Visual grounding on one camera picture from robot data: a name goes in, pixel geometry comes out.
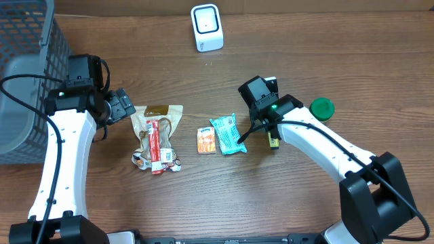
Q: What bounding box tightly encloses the red snack bar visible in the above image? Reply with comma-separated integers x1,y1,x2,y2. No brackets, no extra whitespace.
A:
146,120,163,175

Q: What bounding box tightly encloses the brown transparent snack bag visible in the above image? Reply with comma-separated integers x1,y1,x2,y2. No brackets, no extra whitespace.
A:
131,105,184,162

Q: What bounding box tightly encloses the white patterned wrapper packet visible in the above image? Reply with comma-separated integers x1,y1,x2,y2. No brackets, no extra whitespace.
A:
132,148,181,174

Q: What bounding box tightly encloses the orange snack packet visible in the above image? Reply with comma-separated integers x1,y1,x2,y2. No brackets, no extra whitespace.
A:
197,127,216,154

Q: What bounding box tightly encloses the teal tissue packet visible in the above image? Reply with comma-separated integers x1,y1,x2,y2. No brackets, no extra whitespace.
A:
210,113,248,155

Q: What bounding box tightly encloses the yellow highlighter black cap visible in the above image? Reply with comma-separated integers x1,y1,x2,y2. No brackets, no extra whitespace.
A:
268,132,279,150

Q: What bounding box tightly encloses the green lid jar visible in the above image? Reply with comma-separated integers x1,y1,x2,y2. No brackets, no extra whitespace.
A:
309,98,335,121

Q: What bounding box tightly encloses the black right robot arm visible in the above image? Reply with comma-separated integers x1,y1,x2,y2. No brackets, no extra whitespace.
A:
238,76,416,243

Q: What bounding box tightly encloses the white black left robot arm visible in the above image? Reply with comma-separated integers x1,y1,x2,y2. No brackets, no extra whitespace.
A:
2,54,142,244

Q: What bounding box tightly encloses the white barcode scanner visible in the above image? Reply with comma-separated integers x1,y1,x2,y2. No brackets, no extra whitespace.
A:
191,3,224,52

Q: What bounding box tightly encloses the grey plastic mesh basket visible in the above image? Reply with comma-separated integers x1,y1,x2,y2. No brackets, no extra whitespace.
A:
1,0,72,165

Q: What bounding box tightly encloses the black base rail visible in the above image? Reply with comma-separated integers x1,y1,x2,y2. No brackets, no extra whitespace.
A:
106,230,383,244

